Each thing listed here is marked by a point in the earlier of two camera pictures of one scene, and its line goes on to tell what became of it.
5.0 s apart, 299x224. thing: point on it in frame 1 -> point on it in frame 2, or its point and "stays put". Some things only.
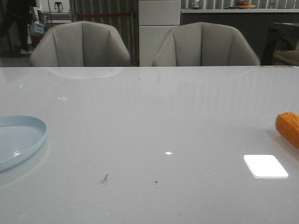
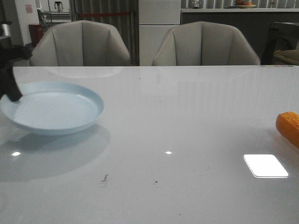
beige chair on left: (81, 44) stays put
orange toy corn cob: (287, 124) stays put
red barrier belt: (104, 14) stays put
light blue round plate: (20, 136) -> (53, 108)
